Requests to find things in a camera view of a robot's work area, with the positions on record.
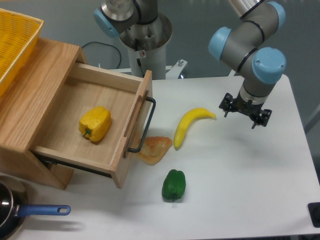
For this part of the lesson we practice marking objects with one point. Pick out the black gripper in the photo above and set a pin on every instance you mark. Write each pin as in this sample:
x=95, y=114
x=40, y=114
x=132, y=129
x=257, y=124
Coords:
x=259, y=116

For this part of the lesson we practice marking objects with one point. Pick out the wooden top drawer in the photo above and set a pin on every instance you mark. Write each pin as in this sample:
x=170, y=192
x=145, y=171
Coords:
x=128, y=98

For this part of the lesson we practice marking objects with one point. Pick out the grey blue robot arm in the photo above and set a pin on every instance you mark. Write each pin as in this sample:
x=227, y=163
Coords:
x=240, y=49

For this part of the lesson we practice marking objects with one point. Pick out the wooden drawer cabinet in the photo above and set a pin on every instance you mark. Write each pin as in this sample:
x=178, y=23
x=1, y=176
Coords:
x=24, y=107

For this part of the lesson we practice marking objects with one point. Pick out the yellow banana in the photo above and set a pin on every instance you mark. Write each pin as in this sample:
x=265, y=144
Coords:
x=186, y=121

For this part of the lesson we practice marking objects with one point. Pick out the toy croissant pastry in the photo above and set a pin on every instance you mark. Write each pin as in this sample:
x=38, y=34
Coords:
x=154, y=149

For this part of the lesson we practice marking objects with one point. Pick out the green bell pepper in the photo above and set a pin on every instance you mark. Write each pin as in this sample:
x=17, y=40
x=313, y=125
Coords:
x=174, y=185

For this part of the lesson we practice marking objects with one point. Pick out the black corner device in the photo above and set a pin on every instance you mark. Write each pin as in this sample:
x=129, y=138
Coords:
x=314, y=212

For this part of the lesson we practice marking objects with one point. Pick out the yellow bell pepper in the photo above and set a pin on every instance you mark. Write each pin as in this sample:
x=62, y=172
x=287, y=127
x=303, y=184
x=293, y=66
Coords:
x=95, y=124

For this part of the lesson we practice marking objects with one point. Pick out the yellow plastic basket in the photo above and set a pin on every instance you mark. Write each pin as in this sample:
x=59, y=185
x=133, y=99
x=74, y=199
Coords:
x=19, y=34

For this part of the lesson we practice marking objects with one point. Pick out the black pan blue handle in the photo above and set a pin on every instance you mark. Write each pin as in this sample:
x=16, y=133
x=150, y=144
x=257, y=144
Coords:
x=15, y=206

